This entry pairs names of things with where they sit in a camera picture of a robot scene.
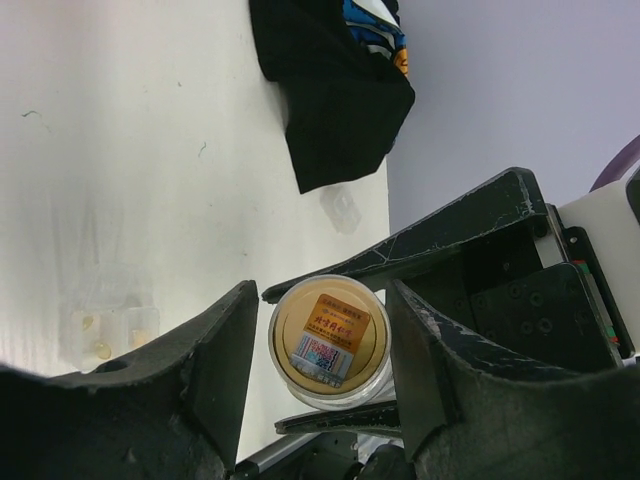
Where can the clear pill bottle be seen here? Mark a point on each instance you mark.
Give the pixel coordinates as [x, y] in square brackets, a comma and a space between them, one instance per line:
[330, 341]

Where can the clear bottle lid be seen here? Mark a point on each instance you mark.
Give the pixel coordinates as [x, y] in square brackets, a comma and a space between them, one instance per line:
[339, 206]

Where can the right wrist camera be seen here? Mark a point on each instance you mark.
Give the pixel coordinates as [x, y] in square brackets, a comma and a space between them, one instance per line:
[609, 217]

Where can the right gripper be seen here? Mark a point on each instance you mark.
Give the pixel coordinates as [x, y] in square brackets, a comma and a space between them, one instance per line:
[517, 286]

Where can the black garment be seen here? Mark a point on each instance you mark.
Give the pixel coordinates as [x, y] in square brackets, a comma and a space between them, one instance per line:
[342, 67]

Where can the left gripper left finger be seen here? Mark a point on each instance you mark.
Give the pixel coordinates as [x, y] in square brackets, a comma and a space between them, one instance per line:
[171, 409]

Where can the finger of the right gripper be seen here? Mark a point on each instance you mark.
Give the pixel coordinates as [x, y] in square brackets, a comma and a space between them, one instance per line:
[380, 418]

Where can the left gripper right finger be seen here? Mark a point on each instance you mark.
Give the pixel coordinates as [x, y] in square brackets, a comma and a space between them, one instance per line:
[471, 409]

